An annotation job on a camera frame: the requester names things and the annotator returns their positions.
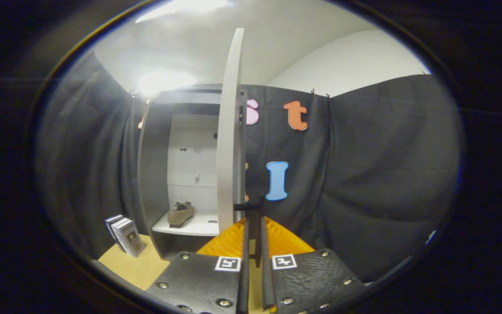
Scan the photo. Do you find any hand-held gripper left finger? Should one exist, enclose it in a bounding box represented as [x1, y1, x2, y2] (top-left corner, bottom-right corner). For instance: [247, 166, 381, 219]
[146, 218, 251, 314]

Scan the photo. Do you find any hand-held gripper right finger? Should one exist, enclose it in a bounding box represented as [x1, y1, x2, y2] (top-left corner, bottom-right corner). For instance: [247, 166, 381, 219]
[260, 216, 367, 314]

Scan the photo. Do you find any black door handle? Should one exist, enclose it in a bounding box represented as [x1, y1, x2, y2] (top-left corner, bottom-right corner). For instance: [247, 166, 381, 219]
[234, 196, 265, 267]

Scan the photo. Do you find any tan fuzzy slipper shoe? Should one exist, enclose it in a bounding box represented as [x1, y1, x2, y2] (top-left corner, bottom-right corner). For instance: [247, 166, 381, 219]
[167, 201, 195, 229]

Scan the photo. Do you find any white shoe cabinet door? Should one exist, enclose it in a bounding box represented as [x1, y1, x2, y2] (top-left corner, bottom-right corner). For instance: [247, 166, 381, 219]
[216, 28, 245, 236]

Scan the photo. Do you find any grey shoe cabinet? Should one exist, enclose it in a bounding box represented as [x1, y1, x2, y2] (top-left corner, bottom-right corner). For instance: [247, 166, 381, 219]
[137, 85, 250, 260]

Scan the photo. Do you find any upright dark-edged book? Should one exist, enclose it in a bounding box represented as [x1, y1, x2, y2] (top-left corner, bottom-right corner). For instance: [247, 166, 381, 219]
[105, 214, 126, 252]

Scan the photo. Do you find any black backdrop cloth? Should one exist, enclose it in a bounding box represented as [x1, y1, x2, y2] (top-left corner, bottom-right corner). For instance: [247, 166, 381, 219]
[35, 50, 461, 284]

